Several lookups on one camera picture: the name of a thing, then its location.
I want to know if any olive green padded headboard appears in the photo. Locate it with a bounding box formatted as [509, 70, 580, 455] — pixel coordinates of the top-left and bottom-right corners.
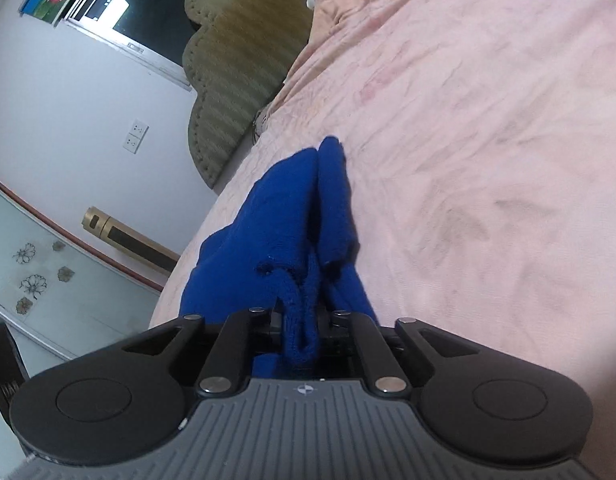
[182, 0, 316, 191]

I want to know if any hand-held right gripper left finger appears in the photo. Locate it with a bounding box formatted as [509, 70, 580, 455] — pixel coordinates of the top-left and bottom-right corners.
[120, 307, 289, 396]

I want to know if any brown patterned pillow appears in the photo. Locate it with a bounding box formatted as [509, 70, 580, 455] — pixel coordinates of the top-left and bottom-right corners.
[250, 109, 269, 142]

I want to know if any gold tower air conditioner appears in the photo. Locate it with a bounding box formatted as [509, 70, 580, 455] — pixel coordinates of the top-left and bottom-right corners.
[82, 206, 181, 277]

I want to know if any pink bed sheet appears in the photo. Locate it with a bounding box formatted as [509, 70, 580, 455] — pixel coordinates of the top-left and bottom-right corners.
[148, 0, 616, 480]

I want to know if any blue knit sweater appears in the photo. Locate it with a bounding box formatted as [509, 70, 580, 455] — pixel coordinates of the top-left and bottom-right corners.
[180, 135, 381, 381]

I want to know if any flower print wardrobe door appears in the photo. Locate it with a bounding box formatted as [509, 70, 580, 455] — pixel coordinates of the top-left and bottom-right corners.
[0, 174, 165, 421]

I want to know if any dark window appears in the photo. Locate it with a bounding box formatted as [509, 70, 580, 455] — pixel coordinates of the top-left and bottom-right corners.
[62, 0, 199, 92]

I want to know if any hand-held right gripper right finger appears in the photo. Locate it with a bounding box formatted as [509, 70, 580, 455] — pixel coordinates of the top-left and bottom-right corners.
[320, 310, 489, 396]

